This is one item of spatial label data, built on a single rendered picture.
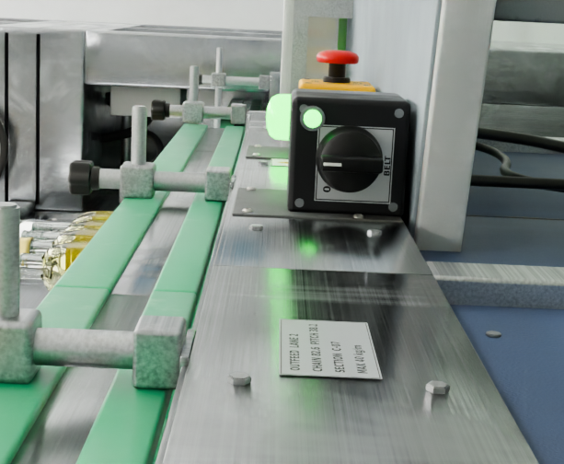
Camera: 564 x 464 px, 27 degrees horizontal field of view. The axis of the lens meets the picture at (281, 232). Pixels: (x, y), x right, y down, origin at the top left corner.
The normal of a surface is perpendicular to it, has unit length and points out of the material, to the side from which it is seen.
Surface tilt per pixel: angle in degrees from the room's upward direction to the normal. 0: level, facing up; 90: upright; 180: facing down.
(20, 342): 90
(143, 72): 90
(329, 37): 90
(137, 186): 90
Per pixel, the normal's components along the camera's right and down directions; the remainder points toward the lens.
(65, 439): 0.04, -0.98
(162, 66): 0.00, 0.19
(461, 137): -0.01, 0.51
